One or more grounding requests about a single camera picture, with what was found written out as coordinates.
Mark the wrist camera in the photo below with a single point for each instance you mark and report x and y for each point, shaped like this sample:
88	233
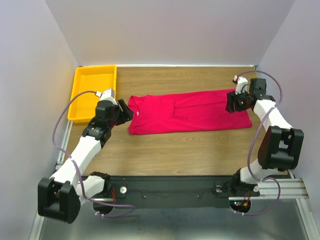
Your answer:
241	84
107	95

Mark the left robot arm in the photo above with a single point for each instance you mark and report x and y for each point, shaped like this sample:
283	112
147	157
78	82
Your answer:
61	196

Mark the silver knob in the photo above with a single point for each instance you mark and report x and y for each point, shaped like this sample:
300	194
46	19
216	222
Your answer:
218	189

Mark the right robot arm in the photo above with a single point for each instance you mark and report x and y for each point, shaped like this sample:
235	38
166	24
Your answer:
281	146

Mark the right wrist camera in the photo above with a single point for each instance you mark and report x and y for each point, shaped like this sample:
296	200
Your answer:
241	84

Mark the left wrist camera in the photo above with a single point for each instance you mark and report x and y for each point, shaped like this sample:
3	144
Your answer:
107	95

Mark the yellow plastic tray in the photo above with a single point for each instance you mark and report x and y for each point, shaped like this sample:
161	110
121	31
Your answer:
90	78

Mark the left aluminium side rail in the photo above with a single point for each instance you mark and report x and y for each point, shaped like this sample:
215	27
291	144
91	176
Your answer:
61	156

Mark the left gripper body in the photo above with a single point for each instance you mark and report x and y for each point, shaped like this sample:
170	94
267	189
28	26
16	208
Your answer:
117	119

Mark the red t shirt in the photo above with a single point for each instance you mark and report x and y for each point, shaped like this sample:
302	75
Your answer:
184	112

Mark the aluminium frame rail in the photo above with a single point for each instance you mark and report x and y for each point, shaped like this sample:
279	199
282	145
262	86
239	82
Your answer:
289	189

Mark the white knob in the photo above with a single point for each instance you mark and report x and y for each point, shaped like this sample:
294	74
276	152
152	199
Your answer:
123	190

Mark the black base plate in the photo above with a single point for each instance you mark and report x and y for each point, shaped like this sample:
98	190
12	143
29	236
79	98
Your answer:
173	192

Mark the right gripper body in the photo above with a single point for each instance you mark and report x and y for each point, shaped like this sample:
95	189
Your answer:
241	100

